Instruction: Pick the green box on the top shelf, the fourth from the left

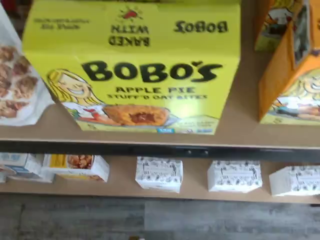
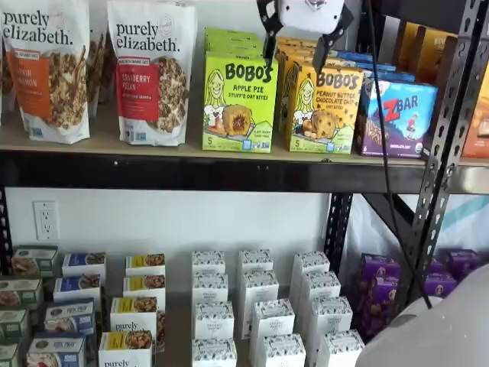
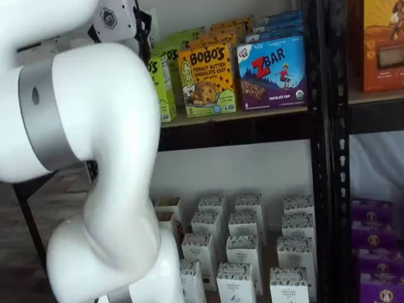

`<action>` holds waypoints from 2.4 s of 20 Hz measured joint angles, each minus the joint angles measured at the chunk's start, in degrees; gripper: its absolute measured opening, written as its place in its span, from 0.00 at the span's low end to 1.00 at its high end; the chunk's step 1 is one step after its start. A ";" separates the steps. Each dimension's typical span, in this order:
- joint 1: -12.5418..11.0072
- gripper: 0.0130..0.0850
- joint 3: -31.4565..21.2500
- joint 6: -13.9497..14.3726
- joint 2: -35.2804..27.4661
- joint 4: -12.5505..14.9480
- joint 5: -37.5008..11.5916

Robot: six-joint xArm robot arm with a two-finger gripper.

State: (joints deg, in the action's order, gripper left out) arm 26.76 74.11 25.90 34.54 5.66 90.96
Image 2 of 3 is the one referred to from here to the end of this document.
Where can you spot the blue label granola box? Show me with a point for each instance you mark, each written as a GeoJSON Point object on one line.
{"type": "Point", "coordinates": [68, 319]}
{"type": "Point", "coordinates": [55, 353]}
{"type": "Point", "coordinates": [76, 288]}
{"type": "Point", "coordinates": [84, 264]}

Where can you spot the wooden shelf board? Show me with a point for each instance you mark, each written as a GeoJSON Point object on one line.
{"type": "Point", "coordinates": [153, 153]}
{"type": "Point", "coordinates": [477, 160]}

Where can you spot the yellow label granola box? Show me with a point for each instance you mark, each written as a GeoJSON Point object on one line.
{"type": "Point", "coordinates": [143, 286]}
{"type": "Point", "coordinates": [145, 264]}
{"type": "Point", "coordinates": [126, 349]}
{"type": "Point", "coordinates": [133, 315]}

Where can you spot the orange snack box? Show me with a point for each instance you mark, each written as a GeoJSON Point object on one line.
{"type": "Point", "coordinates": [405, 46]}
{"type": "Point", "coordinates": [477, 130]}
{"type": "Point", "coordinates": [435, 57]}

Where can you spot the orange label granola bag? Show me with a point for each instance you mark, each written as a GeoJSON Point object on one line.
{"type": "Point", "coordinates": [38, 76]}

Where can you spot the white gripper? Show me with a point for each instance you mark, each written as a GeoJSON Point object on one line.
{"type": "Point", "coordinates": [309, 13]}

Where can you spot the black metal shelving rack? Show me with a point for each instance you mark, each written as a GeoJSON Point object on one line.
{"type": "Point", "coordinates": [191, 172]}
{"type": "Point", "coordinates": [473, 181]}

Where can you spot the purple snack box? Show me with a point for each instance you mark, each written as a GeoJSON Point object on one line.
{"type": "Point", "coordinates": [441, 284]}
{"type": "Point", "coordinates": [382, 292]}
{"type": "Point", "coordinates": [439, 265]}
{"type": "Point", "coordinates": [380, 267]}
{"type": "Point", "coordinates": [464, 262]}
{"type": "Point", "coordinates": [376, 321]}

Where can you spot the white granola bag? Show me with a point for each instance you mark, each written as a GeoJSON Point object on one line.
{"type": "Point", "coordinates": [97, 69]}

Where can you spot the green Bobo's apple pie box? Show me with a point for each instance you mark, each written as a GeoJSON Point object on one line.
{"type": "Point", "coordinates": [237, 99]}
{"type": "Point", "coordinates": [229, 32]}
{"type": "Point", "coordinates": [229, 41]}
{"type": "Point", "coordinates": [233, 51]}

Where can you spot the green label granola box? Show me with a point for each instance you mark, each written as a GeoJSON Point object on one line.
{"type": "Point", "coordinates": [13, 325]}
{"type": "Point", "coordinates": [34, 260]}
{"type": "Point", "coordinates": [21, 292]}
{"type": "Point", "coordinates": [8, 355]}

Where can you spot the white wall outlet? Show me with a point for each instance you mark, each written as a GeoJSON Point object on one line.
{"type": "Point", "coordinates": [46, 223]}

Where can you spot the blue ZBar box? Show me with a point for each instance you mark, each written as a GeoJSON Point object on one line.
{"type": "Point", "coordinates": [355, 56]}
{"type": "Point", "coordinates": [397, 76]}
{"type": "Point", "coordinates": [412, 114]}
{"type": "Point", "coordinates": [386, 67]}

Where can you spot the yellow Bobo's peanut butter box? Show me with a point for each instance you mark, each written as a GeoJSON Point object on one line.
{"type": "Point", "coordinates": [294, 44]}
{"type": "Point", "coordinates": [324, 111]}
{"type": "Point", "coordinates": [298, 56]}

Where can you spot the white patterned small carton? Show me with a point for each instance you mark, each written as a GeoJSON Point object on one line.
{"type": "Point", "coordinates": [208, 262]}
{"type": "Point", "coordinates": [256, 260]}
{"type": "Point", "coordinates": [342, 349]}
{"type": "Point", "coordinates": [272, 321]}
{"type": "Point", "coordinates": [210, 288]}
{"type": "Point", "coordinates": [320, 288]}
{"type": "Point", "coordinates": [311, 263]}
{"type": "Point", "coordinates": [260, 288]}
{"type": "Point", "coordinates": [330, 317]}
{"type": "Point", "coordinates": [214, 353]}
{"type": "Point", "coordinates": [282, 351]}
{"type": "Point", "coordinates": [214, 321]}

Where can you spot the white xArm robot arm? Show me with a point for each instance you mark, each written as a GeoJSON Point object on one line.
{"type": "Point", "coordinates": [431, 336]}

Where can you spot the red label granola bag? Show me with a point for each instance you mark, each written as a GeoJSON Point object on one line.
{"type": "Point", "coordinates": [145, 84]}

